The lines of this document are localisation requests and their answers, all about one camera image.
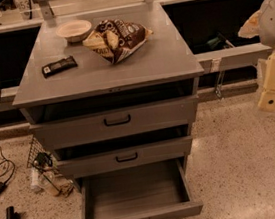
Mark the black snack bar wrapper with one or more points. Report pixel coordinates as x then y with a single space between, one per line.
59 66

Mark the grey drawer cabinet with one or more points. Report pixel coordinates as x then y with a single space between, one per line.
163 68

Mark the wire mesh basket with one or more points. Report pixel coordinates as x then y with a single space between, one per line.
37 155

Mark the plastic cup on floor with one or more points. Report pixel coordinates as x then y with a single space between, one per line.
47 182

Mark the grey bottom drawer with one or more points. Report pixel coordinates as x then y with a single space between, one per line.
153 191

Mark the small bottle on floor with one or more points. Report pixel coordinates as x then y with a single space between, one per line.
34 181

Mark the grey drawer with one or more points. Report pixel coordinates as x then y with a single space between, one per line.
153 191
123 158
118 123

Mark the brown chip bag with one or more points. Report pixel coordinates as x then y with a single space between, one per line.
115 39

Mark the grey middle drawer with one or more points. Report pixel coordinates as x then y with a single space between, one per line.
123 158

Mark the white paper bowl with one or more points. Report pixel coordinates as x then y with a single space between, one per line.
75 30

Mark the grey top drawer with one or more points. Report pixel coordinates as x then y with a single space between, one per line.
118 123

